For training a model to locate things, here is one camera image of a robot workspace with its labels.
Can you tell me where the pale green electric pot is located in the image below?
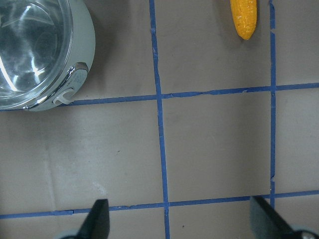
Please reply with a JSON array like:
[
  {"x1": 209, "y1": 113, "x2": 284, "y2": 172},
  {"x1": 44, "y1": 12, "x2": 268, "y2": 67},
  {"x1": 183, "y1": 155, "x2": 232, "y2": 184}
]
[{"x1": 7, "y1": 0, "x2": 95, "y2": 111}]

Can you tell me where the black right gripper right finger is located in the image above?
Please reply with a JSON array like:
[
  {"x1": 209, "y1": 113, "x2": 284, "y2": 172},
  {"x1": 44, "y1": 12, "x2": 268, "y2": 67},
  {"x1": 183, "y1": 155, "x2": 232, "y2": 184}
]
[{"x1": 250, "y1": 196, "x2": 319, "y2": 239}]

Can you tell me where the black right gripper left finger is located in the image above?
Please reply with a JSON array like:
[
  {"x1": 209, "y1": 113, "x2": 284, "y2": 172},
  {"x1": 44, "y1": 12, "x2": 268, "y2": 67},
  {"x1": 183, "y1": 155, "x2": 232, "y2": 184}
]
[{"x1": 75, "y1": 199, "x2": 110, "y2": 239}]

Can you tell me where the glass pot lid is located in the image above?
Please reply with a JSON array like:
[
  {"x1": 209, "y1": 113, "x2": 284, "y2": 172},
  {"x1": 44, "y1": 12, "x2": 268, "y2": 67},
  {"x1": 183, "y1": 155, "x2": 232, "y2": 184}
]
[{"x1": 0, "y1": 0, "x2": 73, "y2": 110}]

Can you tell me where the yellow corn cob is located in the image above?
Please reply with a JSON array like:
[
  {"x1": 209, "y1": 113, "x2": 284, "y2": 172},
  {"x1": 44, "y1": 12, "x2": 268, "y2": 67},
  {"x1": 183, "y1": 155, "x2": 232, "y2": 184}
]
[{"x1": 230, "y1": 0, "x2": 257, "y2": 40}]

